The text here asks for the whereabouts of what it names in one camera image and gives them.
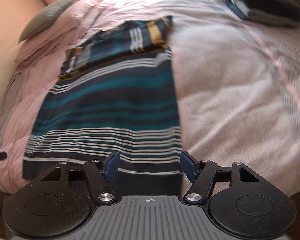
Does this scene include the teal navy striped sweater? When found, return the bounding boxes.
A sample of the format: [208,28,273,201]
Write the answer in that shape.
[22,16,183,196]

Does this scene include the pink grey bed cover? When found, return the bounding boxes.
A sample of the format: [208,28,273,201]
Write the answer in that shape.
[0,0,300,195]

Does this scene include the grey folded garment bottom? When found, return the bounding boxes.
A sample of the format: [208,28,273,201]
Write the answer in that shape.
[247,10,300,28]

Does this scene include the grey pillow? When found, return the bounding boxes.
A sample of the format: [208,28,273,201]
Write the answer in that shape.
[18,0,77,43]

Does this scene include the navy blue folded garment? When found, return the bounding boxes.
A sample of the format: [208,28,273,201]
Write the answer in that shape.
[225,0,250,21]

